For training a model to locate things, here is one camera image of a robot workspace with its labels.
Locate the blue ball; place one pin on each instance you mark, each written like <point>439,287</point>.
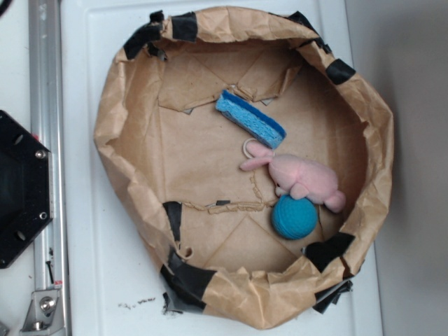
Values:
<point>294,218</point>

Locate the brown paper bin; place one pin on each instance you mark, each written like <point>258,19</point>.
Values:
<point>173,160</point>

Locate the blue sponge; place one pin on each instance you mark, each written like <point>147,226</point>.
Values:
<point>260,126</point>

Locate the pink plush bunny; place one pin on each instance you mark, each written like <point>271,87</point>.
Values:
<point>295,176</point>

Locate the white tray board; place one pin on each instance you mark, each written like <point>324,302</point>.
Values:
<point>114,287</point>

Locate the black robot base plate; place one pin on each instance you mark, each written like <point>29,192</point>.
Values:
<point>25,189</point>

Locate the aluminium extrusion rail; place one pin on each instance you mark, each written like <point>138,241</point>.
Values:
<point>51,269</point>

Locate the metal corner bracket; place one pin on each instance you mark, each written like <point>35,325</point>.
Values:
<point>44,315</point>

